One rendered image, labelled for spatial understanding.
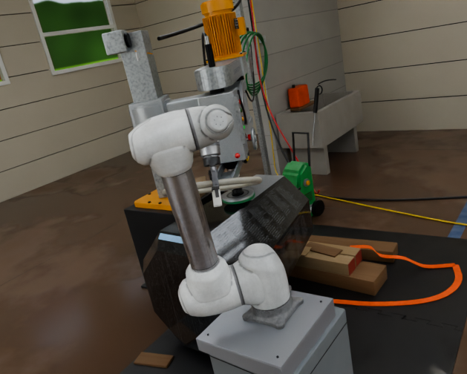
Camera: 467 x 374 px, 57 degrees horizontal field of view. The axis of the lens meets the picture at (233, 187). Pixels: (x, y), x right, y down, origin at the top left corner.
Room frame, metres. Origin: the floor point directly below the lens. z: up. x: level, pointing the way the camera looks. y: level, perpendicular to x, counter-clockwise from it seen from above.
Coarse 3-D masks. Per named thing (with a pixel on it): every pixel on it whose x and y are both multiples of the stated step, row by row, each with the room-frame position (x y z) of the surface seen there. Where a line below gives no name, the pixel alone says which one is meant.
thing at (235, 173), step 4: (248, 152) 2.80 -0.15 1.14; (240, 160) 2.59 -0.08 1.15; (240, 164) 2.57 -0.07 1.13; (220, 168) 2.49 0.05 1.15; (224, 168) 2.62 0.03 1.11; (236, 168) 2.41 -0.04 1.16; (240, 168) 2.53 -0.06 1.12; (220, 172) 2.47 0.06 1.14; (224, 172) 2.53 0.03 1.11; (228, 172) 2.51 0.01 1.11; (232, 172) 2.49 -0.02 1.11; (236, 172) 2.38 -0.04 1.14; (220, 176) 2.45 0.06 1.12; (224, 176) 2.45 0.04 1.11; (228, 176) 2.43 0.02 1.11; (232, 176) 2.27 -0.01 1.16; (236, 176) 2.35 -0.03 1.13
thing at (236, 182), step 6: (210, 180) 1.77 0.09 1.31; (222, 180) 1.77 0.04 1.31; (228, 180) 1.77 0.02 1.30; (234, 180) 1.78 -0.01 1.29; (240, 180) 1.79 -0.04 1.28; (246, 180) 1.81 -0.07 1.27; (252, 180) 1.84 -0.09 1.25; (258, 180) 1.89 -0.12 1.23; (198, 186) 1.76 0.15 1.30; (204, 186) 1.76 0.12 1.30; (210, 186) 1.76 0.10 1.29; (222, 186) 2.18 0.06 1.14; (228, 186) 2.17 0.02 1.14; (234, 186) 2.16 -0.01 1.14; (240, 186) 2.14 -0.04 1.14; (246, 186) 2.11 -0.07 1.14; (162, 192) 1.92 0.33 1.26; (204, 192) 2.18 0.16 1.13
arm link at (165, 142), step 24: (168, 120) 1.26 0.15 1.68; (144, 144) 1.23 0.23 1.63; (168, 144) 1.23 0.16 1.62; (192, 144) 1.25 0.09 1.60; (168, 168) 1.24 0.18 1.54; (168, 192) 1.29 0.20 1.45; (192, 192) 1.29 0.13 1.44; (192, 216) 1.29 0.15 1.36; (192, 240) 1.30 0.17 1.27; (192, 264) 1.32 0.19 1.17; (216, 264) 1.33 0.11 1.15; (192, 288) 1.31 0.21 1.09; (216, 288) 1.30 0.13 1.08; (192, 312) 1.31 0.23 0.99; (216, 312) 1.31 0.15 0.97
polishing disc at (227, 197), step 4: (244, 188) 2.70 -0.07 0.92; (248, 188) 2.69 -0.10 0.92; (228, 192) 2.70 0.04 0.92; (244, 192) 2.63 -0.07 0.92; (248, 192) 2.62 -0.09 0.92; (252, 192) 2.60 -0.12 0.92; (224, 196) 2.64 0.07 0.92; (228, 196) 2.62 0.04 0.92; (232, 196) 2.61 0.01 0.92; (240, 196) 2.58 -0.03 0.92; (244, 196) 2.56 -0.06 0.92; (248, 196) 2.55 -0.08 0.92; (224, 200) 2.58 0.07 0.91; (228, 200) 2.55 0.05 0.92; (232, 200) 2.54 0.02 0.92; (236, 200) 2.53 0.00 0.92; (240, 200) 2.53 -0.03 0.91
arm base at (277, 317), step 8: (288, 304) 1.35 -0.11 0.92; (296, 304) 1.38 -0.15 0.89; (248, 312) 1.39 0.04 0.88; (256, 312) 1.35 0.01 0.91; (264, 312) 1.33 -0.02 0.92; (272, 312) 1.32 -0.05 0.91; (280, 312) 1.32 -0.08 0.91; (288, 312) 1.33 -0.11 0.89; (248, 320) 1.37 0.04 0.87; (256, 320) 1.35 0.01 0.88; (264, 320) 1.33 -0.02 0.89; (272, 320) 1.31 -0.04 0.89; (280, 320) 1.30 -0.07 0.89; (280, 328) 1.28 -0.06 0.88
